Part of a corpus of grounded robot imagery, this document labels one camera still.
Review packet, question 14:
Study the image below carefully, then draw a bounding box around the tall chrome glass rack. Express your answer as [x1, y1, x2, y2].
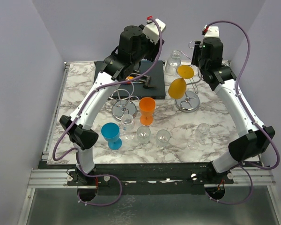
[175, 50, 201, 113]

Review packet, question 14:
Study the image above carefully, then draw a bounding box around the ribbed clear wine glass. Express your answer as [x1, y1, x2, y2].
[164, 50, 181, 75]

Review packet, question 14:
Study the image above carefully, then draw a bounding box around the yellow plastic goblet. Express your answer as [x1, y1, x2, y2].
[168, 65, 194, 99]

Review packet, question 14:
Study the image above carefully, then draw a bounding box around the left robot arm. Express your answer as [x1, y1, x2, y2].
[59, 19, 166, 185]

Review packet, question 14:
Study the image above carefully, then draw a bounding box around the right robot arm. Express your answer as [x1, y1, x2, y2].
[192, 37, 275, 184]

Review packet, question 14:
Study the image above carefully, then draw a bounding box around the lying clear wine glass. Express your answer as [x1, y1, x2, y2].
[186, 123, 210, 150]

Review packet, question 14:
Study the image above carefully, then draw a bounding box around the clear stemmed glass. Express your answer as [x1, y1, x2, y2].
[121, 114, 135, 140]

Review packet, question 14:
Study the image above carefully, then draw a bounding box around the dark grey tray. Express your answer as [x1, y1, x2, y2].
[94, 60, 166, 99]

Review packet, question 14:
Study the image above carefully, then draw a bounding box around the orange plastic goblet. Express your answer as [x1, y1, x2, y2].
[139, 97, 155, 126]

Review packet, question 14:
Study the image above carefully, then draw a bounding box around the blue plastic goblet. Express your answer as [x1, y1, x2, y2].
[101, 122, 122, 150]

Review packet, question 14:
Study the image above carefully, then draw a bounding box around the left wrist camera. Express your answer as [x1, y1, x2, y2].
[143, 16, 166, 45]

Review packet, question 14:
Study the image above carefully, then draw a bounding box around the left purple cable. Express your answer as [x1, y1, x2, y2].
[52, 16, 163, 207]

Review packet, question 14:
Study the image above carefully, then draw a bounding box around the purple cable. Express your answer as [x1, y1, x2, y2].
[52, 16, 163, 207]
[202, 20, 281, 206]

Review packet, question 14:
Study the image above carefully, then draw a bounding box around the small chrome ring rack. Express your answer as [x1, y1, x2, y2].
[107, 83, 138, 122]

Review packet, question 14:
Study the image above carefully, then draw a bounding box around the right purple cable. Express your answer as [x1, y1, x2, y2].
[202, 20, 281, 206]

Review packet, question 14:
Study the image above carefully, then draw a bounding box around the black mounting base rail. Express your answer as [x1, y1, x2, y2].
[29, 162, 272, 198]

